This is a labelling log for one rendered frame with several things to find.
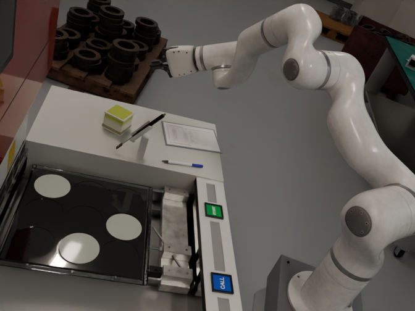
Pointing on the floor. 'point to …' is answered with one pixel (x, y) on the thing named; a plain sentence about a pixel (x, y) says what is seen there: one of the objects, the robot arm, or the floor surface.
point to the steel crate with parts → (376, 51)
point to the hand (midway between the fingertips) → (155, 64)
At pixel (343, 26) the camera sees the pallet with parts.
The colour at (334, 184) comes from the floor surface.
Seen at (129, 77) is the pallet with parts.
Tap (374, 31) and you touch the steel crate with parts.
